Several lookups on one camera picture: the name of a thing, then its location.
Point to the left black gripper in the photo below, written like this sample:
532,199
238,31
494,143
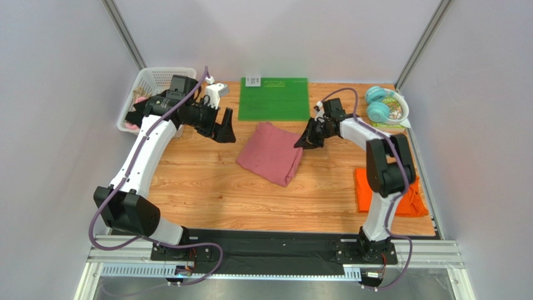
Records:
223,132

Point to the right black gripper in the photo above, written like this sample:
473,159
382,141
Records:
315,130

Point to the pink t shirt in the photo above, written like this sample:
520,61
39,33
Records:
270,153

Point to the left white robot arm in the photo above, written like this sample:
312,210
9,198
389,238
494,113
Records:
123,205

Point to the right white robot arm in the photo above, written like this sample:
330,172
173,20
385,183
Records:
389,168

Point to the green cutting mat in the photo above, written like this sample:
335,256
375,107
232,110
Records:
274,99

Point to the teal headphones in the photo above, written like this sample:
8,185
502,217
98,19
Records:
377,92

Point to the white plastic basket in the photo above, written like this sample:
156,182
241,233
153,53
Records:
150,80

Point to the green picture book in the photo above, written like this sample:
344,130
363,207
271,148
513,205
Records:
388,114

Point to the pink item in basket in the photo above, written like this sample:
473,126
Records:
139,100

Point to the folded orange t shirt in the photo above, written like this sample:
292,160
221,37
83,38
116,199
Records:
410,206

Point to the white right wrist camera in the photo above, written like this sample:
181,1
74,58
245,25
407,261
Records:
319,111

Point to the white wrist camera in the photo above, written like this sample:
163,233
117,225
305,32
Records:
214,93
319,111

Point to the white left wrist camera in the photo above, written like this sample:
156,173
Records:
214,93

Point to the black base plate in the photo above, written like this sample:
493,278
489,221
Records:
274,253

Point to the aluminium frame rail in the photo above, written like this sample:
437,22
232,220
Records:
134,260

